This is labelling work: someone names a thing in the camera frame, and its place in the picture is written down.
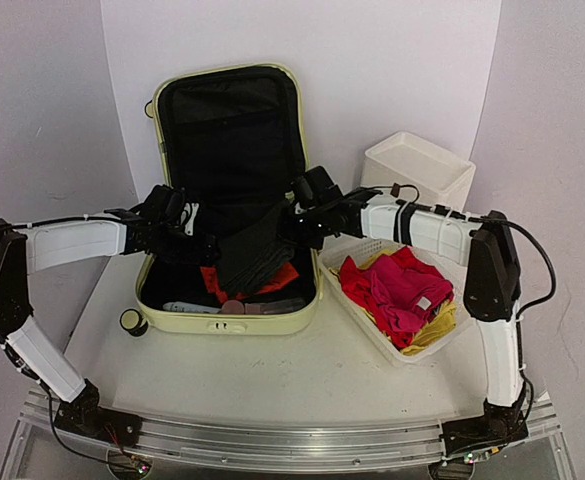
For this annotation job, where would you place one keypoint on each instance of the white grey tube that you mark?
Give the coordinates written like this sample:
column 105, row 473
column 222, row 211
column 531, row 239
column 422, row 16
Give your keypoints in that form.
column 189, row 308

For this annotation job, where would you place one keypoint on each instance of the white perforated plastic basket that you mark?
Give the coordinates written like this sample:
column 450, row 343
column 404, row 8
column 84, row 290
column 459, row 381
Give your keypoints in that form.
column 331, row 259

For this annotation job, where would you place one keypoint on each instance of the black garment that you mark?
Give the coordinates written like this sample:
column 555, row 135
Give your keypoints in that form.
column 252, row 257

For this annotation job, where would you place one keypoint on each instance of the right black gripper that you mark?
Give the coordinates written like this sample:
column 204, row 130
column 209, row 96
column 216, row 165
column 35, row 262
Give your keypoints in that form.
column 296, row 230

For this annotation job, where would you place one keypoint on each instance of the white three-drawer storage cabinet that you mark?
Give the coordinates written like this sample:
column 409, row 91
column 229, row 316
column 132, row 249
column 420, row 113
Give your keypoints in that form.
column 404, row 158

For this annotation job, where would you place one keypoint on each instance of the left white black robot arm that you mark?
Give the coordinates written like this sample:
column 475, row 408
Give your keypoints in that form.
column 28, row 248

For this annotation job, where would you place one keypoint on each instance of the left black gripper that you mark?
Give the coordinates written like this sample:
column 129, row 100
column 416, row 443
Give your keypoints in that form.
column 202, row 253

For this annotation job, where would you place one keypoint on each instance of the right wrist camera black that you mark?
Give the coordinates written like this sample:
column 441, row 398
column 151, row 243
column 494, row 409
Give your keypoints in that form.
column 315, row 188

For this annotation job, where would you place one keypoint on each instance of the pale green hard-shell suitcase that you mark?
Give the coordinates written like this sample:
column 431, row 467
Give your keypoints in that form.
column 233, row 139

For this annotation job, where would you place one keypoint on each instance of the orange red garment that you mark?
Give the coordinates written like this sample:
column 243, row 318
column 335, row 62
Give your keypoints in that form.
column 284, row 276

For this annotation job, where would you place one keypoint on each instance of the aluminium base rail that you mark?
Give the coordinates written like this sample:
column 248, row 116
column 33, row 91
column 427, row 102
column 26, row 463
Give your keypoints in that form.
column 173, row 445

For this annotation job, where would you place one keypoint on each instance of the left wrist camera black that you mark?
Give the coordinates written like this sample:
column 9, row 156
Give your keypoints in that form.
column 166, row 207

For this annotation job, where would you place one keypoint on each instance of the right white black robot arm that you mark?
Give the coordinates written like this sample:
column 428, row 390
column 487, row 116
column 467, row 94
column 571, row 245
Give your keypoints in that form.
column 485, row 248

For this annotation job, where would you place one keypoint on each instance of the yellow garment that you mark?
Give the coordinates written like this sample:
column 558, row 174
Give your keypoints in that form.
column 442, row 324

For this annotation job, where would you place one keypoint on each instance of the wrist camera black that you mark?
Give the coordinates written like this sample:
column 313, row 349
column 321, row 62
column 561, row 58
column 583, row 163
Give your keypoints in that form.
column 166, row 207
column 315, row 188

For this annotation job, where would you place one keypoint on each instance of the magenta pink garment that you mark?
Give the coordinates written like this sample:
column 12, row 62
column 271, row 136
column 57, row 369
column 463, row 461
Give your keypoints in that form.
column 408, row 293

